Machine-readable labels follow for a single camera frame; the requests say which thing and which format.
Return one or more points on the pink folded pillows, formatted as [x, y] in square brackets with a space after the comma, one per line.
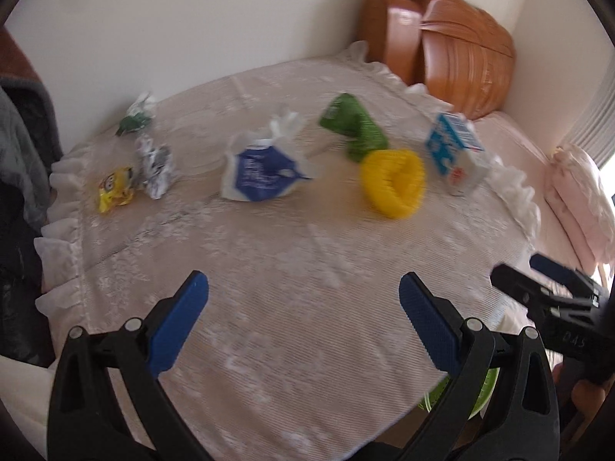
[584, 216]

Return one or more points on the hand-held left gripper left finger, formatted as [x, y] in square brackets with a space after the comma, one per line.
[180, 314]

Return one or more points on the blue and white milk carton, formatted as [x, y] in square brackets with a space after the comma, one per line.
[451, 153]

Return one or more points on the person's right hand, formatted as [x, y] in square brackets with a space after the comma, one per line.
[588, 398]

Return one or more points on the white radiator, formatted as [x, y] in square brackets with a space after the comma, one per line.
[591, 120]

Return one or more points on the wooden bed headboard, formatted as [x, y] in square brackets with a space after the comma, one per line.
[456, 48]

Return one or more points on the white lace tablecloth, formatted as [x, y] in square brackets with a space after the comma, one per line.
[288, 273]

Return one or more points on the silver wrapper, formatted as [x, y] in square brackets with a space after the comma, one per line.
[154, 168]

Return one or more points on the blue and white plastic bag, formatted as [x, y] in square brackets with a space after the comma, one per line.
[262, 173]

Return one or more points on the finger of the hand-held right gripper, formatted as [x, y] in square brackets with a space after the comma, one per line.
[552, 266]
[511, 284]

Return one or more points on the yellow snack packet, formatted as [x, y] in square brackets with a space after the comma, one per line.
[115, 191]

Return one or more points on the dark hanging clothes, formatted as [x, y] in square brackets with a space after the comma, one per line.
[21, 177]

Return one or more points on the bed with pink sheet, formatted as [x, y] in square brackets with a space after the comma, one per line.
[511, 137]

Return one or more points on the green snack packet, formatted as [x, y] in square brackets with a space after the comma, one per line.
[358, 125]

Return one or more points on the green and white wrapper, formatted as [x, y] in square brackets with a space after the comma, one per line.
[133, 120]

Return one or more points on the green plastic waste basket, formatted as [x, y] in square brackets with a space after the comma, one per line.
[480, 389]

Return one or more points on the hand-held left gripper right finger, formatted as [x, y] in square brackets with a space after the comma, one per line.
[427, 317]

